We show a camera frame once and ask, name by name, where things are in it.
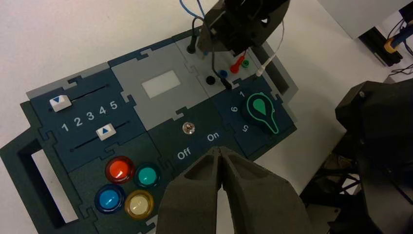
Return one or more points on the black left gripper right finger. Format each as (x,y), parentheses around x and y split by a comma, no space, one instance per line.
(264,203)

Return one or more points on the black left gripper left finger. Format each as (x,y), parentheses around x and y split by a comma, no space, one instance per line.
(190,203)

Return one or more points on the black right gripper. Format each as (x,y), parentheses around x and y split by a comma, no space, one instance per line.
(240,16)

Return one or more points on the green socket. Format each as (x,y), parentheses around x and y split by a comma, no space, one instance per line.
(246,63)

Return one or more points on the green push button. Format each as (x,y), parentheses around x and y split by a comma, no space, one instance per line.
(147,176)

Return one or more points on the yellow push button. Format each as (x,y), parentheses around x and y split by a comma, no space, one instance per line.
(139,205)

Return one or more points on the blue socket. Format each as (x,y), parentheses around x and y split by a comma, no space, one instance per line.
(222,72)

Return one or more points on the black socket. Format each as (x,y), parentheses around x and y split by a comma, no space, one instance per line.
(210,79)

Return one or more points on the red push button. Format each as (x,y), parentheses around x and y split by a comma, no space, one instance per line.
(120,169)

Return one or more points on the blue push button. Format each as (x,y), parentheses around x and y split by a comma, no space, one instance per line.
(109,199)

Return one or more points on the black rotary knob green outline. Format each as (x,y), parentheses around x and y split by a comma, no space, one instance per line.
(259,111)

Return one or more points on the dark blue grey control box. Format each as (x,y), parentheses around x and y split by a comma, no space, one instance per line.
(155,116)

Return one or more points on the white display window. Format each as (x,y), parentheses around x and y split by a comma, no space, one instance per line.
(160,84)

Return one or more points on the white slider knob up arrow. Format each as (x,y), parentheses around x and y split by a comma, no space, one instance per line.
(105,131)

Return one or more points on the black equipment block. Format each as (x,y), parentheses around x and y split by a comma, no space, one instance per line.
(377,45)

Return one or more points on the white slider knob down arrow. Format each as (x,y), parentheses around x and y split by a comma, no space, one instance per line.
(60,102)

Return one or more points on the metal toggle switch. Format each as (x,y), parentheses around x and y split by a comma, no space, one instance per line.
(188,128)

